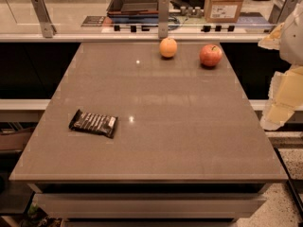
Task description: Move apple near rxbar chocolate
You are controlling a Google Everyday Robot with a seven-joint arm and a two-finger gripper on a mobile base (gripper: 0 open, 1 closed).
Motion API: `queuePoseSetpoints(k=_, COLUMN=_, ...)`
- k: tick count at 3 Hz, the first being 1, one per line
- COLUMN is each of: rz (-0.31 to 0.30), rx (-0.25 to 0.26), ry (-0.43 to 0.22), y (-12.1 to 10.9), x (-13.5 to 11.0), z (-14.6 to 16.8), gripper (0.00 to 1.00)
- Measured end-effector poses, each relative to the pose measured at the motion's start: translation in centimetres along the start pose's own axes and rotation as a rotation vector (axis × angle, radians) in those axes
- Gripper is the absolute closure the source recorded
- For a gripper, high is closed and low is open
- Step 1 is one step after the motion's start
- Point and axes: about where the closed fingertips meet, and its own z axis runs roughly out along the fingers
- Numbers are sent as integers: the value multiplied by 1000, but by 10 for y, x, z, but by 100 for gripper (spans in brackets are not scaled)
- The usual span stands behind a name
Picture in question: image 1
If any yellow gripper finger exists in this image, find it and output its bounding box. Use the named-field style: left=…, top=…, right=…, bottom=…
left=260, top=65, right=303, bottom=131
left=258, top=23, right=284, bottom=50

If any red apple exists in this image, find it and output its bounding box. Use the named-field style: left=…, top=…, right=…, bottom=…
left=199, top=44, right=223, bottom=67

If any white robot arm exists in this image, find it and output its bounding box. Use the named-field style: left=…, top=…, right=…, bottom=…
left=258, top=1, right=303, bottom=131

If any black rxbar chocolate wrapper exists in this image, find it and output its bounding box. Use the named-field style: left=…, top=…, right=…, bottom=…
left=68, top=110, right=118, bottom=138

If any cardboard box with label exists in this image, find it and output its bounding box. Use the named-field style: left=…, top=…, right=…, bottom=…
left=204, top=0, right=243, bottom=23

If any orange fruit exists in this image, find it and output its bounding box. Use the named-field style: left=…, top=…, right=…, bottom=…
left=159, top=38, right=177, bottom=58

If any open grey orange tray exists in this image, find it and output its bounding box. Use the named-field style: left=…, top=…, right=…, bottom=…
left=107, top=0, right=159, bottom=16

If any grey table drawer front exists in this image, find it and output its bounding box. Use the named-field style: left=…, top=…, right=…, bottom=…
left=33, top=194, right=266, bottom=219

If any right metal glass bracket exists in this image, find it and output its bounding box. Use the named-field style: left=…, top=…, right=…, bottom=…
left=268, top=0, right=298, bottom=24

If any metal glass bracket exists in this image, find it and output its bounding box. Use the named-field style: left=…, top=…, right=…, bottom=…
left=158, top=0, right=169, bottom=39
left=268, top=0, right=298, bottom=24
left=30, top=0, right=57, bottom=38

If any centre metal glass bracket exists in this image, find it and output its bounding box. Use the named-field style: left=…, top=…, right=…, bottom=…
left=158, top=0, right=169, bottom=39

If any left metal glass bracket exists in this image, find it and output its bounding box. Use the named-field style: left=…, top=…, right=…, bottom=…
left=30, top=0, right=57, bottom=38

